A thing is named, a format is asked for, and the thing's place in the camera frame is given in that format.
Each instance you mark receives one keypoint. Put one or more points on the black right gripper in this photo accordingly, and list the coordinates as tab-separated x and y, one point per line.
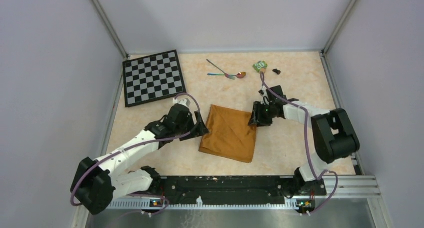
256	118

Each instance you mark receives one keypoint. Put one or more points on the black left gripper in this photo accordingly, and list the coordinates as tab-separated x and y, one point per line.
199	129

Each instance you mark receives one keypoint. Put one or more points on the brown cloth napkin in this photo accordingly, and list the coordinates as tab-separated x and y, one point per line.
229	135

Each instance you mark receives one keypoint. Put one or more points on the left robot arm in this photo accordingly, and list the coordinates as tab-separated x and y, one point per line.
97	182

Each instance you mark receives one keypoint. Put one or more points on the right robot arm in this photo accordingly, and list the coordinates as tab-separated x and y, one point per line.
329	134

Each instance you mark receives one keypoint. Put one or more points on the iridescent metal spoon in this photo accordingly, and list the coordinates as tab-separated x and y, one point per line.
239	75

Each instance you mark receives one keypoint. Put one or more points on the iridescent metal fork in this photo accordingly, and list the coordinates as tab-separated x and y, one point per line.
218	68

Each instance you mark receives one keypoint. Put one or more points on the small black object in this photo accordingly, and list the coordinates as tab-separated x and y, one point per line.
277	71

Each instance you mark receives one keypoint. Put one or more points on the green numbered wooden block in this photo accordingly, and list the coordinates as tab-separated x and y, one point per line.
260	67

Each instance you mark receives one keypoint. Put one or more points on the black white checkerboard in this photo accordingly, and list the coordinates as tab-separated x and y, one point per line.
152	78

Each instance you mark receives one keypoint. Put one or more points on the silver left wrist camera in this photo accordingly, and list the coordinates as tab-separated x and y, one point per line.
185	102

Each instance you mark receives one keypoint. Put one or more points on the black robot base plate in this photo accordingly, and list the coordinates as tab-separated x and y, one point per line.
233	190

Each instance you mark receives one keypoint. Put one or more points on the aluminium frame rail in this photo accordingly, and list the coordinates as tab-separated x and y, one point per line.
343	186

